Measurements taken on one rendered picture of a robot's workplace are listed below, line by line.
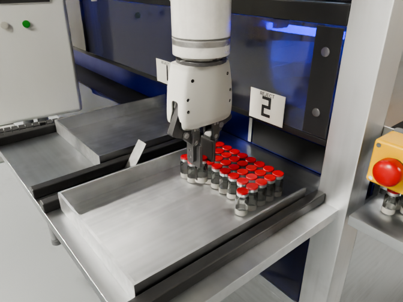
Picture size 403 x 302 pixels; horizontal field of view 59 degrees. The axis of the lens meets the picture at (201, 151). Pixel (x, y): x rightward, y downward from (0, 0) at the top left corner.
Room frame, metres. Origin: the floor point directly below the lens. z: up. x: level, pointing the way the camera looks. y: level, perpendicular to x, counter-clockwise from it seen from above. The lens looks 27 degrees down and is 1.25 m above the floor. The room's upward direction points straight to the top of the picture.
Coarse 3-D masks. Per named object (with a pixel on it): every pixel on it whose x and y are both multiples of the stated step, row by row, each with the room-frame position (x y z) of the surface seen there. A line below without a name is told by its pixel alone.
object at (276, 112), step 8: (256, 88) 0.67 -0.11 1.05; (256, 96) 0.67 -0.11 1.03; (272, 96) 0.63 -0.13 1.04; (280, 96) 0.62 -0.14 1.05; (256, 104) 0.66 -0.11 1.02; (264, 104) 0.65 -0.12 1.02; (272, 104) 0.63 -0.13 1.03; (280, 104) 0.62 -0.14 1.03; (256, 112) 0.66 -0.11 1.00; (264, 112) 0.65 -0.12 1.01; (272, 112) 0.63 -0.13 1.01; (280, 112) 0.62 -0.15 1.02; (264, 120) 0.65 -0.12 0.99; (272, 120) 0.63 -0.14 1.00; (280, 120) 0.62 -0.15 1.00
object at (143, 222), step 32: (160, 160) 0.64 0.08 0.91; (64, 192) 0.51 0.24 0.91; (96, 192) 0.55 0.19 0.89; (128, 192) 0.56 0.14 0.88; (160, 192) 0.56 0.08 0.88; (192, 192) 0.56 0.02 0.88; (96, 224) 0.46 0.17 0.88; (128, 224) 0.46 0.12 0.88; (160, 224) 0.46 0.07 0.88; (192, 224) 0.46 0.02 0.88; (224, 224) 0.46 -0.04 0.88; (256, 224) 0.44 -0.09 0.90; (128, 256) 0.39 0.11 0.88; (160, 256) 0.39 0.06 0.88; (192, 256) 0.36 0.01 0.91; (128, 288) 0.32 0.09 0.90
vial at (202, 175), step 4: (204, 164) 0.52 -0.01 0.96; (196, 168) 0.52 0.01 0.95; (200, 168) 0.52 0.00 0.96; (204, 168) 0.52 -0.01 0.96; (200, 172) 0.52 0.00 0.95; (204, 172) 0.52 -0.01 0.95; (200, 176) 0.52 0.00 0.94; (204, 176) 0.52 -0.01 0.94; (196, 180) 0.52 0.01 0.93; (200, 180) 0.52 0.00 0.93; (204, 180) 0.52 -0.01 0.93
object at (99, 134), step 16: (160, 96) 1.04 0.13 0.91; (96, 112) 0.91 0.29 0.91; (112, 112) 0.94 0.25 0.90; (128, 112) 0.97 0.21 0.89; (144, 112) 0.99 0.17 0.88; (160, 112) 0.99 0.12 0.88; (64, 128) 0.79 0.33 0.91; (80, 128) 0.86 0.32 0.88; (96, 128) 0.86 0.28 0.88; (112, 128) 0.86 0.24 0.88; (128, 128) 0.86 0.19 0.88; (144, 128) 0.86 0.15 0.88; (160, 128) 0.86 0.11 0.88; (80, 144) 0.72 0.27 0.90; (96, 144) 0.77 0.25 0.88; (112, 144) 0.77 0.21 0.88; (128, 144) 0.77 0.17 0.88; (96, 160) 0.66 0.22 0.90
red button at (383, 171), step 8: (384, 160) 0.44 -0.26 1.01; (392, 160) 0.44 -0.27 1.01; (376, 168) 0.44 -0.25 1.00; (384, 168) 0.43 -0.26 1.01; (392, 168) 0.43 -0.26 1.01; (400, 168) 0.43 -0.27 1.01; (376, 176) 0.44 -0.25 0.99; (384, 176) 0.43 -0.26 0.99; (392, 176) 0.42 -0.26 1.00; (400, 176) 0.42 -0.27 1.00; (384, 184) 0.43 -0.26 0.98; (392, 184) 0.42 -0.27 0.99
